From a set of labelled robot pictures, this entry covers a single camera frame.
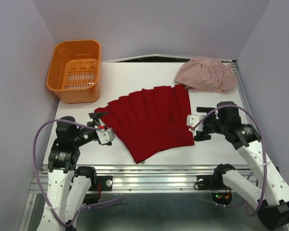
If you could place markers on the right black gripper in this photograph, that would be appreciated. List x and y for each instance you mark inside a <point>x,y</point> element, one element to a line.
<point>203,109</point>

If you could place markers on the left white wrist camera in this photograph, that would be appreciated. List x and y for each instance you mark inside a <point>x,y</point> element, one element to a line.
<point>105,135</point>

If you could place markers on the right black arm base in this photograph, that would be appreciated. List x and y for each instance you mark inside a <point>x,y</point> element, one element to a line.
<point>215,181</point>

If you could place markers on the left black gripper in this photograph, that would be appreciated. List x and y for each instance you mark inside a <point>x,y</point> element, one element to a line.
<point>95,121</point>

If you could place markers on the aluminium rail frame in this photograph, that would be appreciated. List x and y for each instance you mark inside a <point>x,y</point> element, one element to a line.
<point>172,171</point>

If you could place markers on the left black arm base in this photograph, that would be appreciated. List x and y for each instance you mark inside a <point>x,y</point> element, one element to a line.
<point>102,184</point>

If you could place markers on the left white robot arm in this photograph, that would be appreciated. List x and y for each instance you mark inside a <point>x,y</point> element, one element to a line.
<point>68,183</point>

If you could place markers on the red pleated skirt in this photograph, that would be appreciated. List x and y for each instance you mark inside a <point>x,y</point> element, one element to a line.
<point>150,121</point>

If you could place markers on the pink pleated skirt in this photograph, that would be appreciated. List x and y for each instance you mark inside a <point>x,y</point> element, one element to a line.
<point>206,74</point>

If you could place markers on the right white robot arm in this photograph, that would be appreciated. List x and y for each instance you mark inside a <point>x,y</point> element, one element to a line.
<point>269,196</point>

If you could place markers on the orange plastic basket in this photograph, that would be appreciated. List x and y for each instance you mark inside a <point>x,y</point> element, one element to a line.
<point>75,71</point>

